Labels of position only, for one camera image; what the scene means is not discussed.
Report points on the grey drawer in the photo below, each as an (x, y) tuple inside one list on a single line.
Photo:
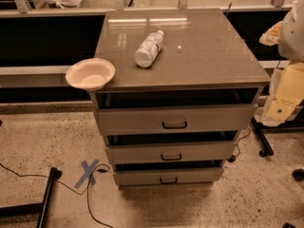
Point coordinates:
[(157, 120), (171, 152), (169, 176)]

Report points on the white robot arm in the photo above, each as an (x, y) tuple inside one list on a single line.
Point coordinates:
[(286, 91)]

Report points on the grey drawer cabinet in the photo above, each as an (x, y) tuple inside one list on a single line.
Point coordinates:
[(203, 61)]

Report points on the clear plastic water bottle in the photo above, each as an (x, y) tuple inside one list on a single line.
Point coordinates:
[(149, 49)]

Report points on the white paper bowl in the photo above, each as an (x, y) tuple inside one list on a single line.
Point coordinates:
[(90, 74)]

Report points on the blue tape cross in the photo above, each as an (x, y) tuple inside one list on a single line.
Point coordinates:
[(88, 168)]

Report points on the black stand leg right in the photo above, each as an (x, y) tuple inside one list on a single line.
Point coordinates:
[(266, 149)]

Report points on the black stand leg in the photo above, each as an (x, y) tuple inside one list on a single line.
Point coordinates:
[(40, 208), (266, 149)]

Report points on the black stand leg left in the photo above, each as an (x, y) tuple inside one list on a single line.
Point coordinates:
[(40, 208)]

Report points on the black caster wheel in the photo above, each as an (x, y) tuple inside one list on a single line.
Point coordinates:
[(298, 174)]

